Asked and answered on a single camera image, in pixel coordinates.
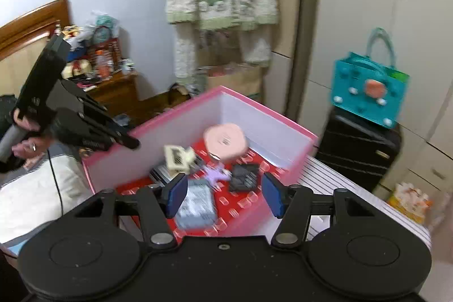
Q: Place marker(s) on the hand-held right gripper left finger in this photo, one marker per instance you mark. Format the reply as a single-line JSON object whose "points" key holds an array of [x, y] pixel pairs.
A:
{"points": [[177, 196]]}

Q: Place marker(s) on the brown paper bag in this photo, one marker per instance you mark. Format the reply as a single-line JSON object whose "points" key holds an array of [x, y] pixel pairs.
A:
{"points": [[233, 82]]}

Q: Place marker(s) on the purple starfish clip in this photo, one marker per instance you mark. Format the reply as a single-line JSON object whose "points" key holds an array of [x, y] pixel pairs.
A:
{"points": [[216, 174]]}

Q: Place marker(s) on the black suitcase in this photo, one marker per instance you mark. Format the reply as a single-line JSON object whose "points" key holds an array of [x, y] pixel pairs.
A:
{"points": [[354, 150]]}

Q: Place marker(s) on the pile of assorted trinkets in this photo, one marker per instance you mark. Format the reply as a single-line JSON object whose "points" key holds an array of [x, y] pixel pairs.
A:
{"points": [[102, 58]]}

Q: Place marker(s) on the small grey labelled hard drive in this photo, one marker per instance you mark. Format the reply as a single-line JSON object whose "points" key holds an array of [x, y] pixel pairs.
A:
{"points": [[161, 174]]}

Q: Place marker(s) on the grey wooden wardrobe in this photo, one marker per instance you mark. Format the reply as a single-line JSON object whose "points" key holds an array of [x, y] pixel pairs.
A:
{"points": [[354, 22]]}

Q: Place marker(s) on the cream fleece pants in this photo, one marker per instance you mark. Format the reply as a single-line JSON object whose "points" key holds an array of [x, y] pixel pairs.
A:
{"points": [[184, 54]]}

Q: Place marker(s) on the teal felt handbag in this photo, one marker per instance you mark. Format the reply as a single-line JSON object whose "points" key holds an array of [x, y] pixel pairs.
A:
{"points": [[345, 75]]}

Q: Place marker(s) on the wooden nightstand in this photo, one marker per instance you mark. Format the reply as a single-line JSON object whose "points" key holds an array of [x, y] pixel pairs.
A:
{"points": [[116, 89]]}

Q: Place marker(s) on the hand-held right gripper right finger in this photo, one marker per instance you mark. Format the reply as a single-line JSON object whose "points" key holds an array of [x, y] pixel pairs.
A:
{"points": [[272, 196]]}

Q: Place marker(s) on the person's left forearm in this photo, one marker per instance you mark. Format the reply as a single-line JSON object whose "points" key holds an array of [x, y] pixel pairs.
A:
{"points": [[5, 111]]}

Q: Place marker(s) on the wooden headboard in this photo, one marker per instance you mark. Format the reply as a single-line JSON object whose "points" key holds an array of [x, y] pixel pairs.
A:
{"points": [[21, 54]]}

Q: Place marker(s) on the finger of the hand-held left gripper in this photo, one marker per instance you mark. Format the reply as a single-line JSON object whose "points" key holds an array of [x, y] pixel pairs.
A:
{"points": [[95, 143], [124, 137]]}

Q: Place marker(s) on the large grey labelled hard drive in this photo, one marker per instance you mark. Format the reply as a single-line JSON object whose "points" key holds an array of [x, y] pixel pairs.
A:
{"points": [[196, 203]]}

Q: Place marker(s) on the person's left hand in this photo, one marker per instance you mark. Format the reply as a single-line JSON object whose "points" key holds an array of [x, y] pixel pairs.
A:
{"points": [[35, 150]]}

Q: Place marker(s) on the white bedding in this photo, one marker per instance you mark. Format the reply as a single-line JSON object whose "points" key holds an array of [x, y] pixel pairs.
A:
{"points": [[28, 203]]}

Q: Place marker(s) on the pink cardboard box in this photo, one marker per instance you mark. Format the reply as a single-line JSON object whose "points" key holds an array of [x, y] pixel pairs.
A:
{"points": [[106, 164]]}

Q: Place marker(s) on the beige hair clip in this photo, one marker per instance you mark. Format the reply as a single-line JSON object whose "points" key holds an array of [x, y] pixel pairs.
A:
{"points": [[178, 157]]}

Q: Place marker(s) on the pink round case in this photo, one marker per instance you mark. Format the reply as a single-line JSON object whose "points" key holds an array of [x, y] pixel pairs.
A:
{"points": [[224, 141]]}

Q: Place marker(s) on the black clothes rack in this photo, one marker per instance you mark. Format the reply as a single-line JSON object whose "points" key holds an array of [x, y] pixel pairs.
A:
{"points": [[300, 40]]}

